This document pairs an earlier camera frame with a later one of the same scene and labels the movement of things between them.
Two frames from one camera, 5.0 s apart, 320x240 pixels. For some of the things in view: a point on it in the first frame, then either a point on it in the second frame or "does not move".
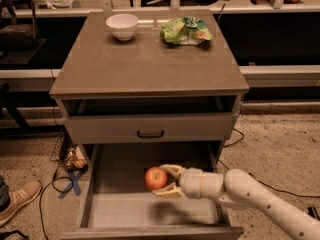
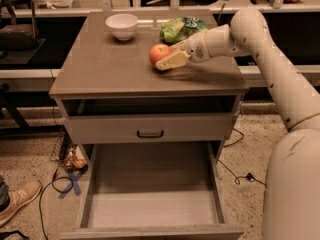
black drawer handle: [149, 136] does not move
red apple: [155, 178] → [158, 51]
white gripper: [191, 182] → [196, 48]
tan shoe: [19, 197] does not move
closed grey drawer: [150, 128] does not move
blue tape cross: [74, 184] does not move
